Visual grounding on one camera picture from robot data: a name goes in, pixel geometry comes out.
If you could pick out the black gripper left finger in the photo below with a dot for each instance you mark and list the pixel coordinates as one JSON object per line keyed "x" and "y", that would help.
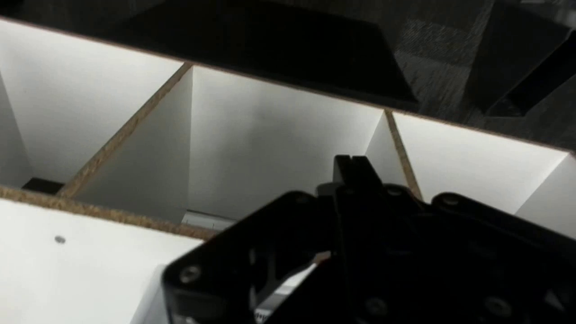
{"x": 230, "y": 276}

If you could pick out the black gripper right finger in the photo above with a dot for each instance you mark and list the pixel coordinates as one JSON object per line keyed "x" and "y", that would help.
{"x": 460, "y": 262}

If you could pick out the white cabinet with compartments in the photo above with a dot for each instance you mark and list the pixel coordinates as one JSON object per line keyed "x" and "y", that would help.
{"x": 118, "y": 163}

